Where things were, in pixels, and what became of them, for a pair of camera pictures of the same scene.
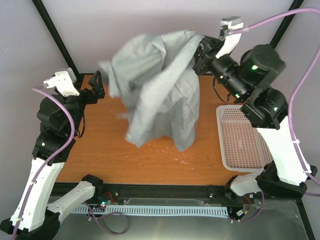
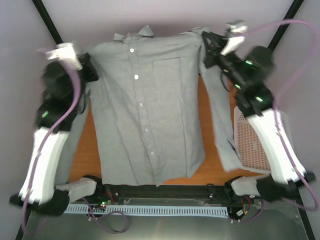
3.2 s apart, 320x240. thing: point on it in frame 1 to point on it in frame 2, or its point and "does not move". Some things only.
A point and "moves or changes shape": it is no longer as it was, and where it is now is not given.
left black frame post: (56, 36) does not move
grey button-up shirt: (155, 75) moves or changes shape
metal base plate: (280, 218) does not move
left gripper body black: (91, 98) to (91, 75)
